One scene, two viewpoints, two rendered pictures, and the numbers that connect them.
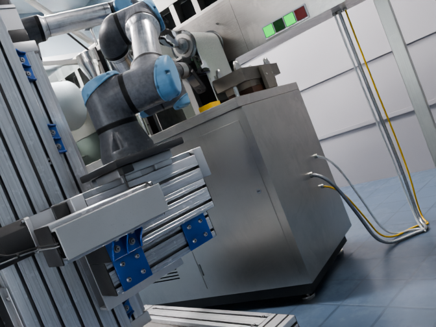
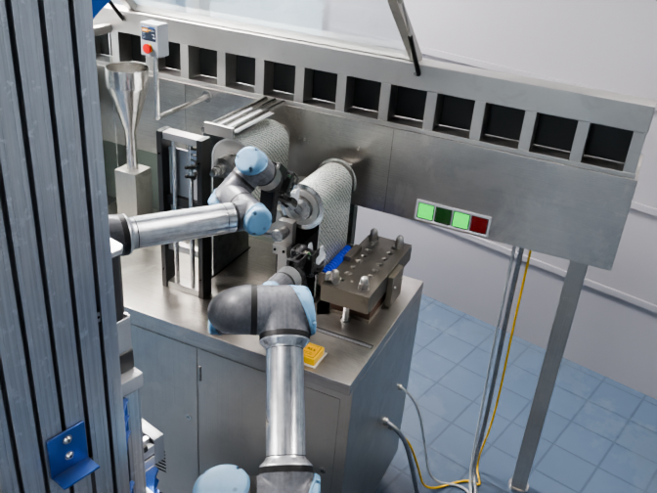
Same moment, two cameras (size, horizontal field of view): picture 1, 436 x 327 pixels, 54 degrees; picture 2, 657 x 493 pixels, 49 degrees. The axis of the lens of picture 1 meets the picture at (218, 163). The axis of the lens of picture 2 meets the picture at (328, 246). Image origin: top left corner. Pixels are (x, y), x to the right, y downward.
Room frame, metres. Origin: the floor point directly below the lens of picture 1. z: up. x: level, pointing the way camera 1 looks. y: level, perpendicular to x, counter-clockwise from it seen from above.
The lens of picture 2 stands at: (0.11, 0.26, 2.19)
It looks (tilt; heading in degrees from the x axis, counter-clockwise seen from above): 28 degrees down; 348
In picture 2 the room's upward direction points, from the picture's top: 5 degrees clockwise
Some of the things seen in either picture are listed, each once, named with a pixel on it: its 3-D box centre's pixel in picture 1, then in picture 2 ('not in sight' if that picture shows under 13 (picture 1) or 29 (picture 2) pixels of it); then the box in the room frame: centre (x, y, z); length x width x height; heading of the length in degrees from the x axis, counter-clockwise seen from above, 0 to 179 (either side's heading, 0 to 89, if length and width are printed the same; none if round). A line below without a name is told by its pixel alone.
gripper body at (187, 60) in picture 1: (189, 68); (300, 265); (1.95, -0.04, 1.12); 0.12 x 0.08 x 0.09; 146
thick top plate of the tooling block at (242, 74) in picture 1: (248, 77); (368, 270); (2.11, -0.30, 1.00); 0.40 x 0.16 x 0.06; 146
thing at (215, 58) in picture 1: (217, 66); (333, 236); (2.15, -0.18, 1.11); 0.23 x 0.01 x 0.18; 146
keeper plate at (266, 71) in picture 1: (268, 76); (395, 286); (2.07, -0.38, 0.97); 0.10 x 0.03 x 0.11; 146
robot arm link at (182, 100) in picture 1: (174, 96); not in sight; (1.82, 0.06, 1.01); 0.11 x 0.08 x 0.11; 86
